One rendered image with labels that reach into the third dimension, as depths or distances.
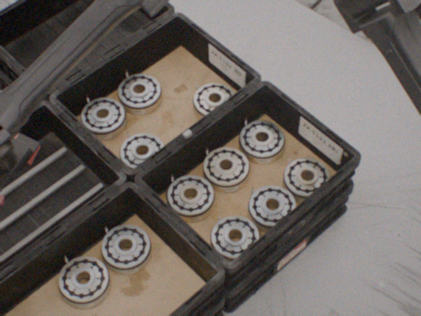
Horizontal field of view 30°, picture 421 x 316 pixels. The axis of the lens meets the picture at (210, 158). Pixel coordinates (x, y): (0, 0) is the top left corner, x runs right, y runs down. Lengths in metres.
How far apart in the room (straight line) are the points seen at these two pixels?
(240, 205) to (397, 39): 0.76
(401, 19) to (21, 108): 0.62
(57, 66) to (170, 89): 0.67
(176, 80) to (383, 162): 0.55
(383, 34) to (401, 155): 0.95
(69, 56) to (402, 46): 0.53
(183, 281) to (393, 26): 0.79
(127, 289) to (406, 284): 0.62
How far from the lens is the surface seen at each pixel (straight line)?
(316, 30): 2.24
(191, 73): 1.95
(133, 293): 1.64
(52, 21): 2.12
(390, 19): 1.06
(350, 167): 1.68
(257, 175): 1.77
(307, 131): 1.78
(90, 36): 1.28
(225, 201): 1.73
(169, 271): 1.65
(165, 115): 1.87
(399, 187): 1.95
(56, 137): 1.87
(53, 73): 1.29
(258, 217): 1.68
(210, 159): 1.76
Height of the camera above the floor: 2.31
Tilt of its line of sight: 55 degrees down
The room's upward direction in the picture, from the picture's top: 1 degrees counter-clockwise
